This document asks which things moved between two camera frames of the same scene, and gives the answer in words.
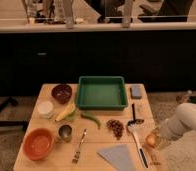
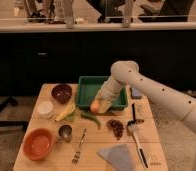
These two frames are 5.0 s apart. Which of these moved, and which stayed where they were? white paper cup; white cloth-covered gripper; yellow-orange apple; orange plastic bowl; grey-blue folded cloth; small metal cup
Moved: yellow-orange apple; white cloth-covered gripper
Stayed: white paper cup; orange plastic bowl; grey-blue folded cloth; small metal cup
